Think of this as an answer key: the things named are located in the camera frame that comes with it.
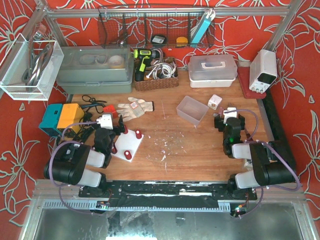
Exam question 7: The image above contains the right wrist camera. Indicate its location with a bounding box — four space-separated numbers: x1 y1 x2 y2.
223 107 238 123

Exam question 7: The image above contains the red spring front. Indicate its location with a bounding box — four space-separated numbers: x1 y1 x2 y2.
124 150 132 160

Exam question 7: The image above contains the black cable bundle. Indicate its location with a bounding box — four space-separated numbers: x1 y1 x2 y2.
56 94 108 148

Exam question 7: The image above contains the metal T bracket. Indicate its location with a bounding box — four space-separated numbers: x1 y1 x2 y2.
213 107 224 117

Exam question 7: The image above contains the white plastic storage case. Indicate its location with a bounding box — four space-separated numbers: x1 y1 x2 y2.
188 54 238 88

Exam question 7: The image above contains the blue white power strip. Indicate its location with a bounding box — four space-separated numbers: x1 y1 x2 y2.
190 8 216 48

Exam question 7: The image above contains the beige work glove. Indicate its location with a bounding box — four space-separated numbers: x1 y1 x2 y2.
116 97 155 122

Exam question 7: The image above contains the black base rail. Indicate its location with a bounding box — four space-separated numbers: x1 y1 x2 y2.
78 180 258 209

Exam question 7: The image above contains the grey green plastic toolbox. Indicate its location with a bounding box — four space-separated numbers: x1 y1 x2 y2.
56 46 134 95

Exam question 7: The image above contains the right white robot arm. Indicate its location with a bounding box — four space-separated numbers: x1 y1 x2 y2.
214 110 301 191

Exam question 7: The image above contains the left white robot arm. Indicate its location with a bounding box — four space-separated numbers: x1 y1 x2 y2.
43 114 127 188

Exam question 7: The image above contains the white peg base plate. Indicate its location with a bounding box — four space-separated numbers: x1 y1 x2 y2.
111 129 144 163

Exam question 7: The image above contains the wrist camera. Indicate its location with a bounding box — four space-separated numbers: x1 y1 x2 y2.
223 107 238 123
96 113 114 130

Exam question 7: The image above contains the clear acrylic wall bin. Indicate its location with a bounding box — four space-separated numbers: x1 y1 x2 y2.
0 34 64 101

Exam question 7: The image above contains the woven wicker basket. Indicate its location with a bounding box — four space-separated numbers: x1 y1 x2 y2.
134 57 179 91

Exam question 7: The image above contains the white bench power supply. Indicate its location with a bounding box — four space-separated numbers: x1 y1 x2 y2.
249 49 277 94

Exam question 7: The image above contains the translucent plastic spring box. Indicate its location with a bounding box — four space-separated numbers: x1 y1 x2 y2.
176 95 209 127

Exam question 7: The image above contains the red mat under supply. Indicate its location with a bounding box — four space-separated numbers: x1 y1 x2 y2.
237 66 267 99

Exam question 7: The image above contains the aluminium frame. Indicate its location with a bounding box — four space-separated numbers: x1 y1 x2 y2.
0 0 310 76

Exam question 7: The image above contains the yellow green cordless drill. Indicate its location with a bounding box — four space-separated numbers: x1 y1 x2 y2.
133 48 161 82

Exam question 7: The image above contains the yellow tape measure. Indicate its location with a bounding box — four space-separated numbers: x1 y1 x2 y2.
176 36 189 48

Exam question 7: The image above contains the white cube power adapter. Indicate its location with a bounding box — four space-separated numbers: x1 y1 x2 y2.
207 94 222 110

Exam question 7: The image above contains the red cube adapter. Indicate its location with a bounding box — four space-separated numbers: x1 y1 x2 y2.
103 104 118 119

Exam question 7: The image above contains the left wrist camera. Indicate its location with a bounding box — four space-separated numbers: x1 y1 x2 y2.
96 113 114 130

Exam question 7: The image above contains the teal and yellow device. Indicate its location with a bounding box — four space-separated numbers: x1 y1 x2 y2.
38 103 85 137

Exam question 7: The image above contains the black wire hanging basket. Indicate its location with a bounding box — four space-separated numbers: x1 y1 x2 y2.
97 5 216 50

